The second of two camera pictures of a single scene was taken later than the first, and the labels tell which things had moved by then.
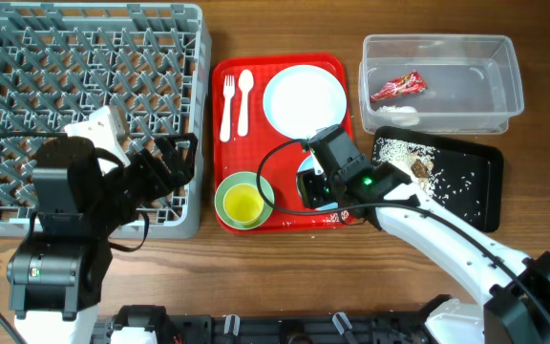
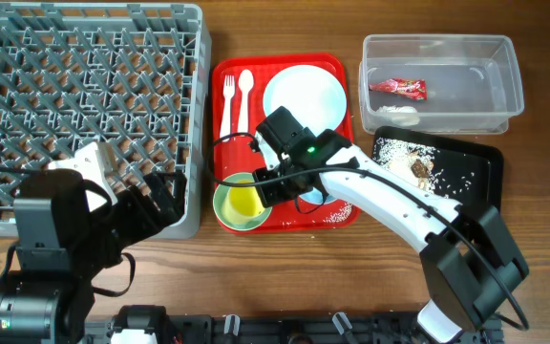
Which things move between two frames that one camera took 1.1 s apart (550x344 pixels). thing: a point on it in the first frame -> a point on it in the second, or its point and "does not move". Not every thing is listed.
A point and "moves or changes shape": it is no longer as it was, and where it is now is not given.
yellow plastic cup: x=243 y=204 does not move
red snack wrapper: x=413 y=82 moves or changes shape
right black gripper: x=311 y=193 -> x=270 y=196
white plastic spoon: x=245 y=81 does not move
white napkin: x=398 y=116 does not move
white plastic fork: x=228 y=89 does not move
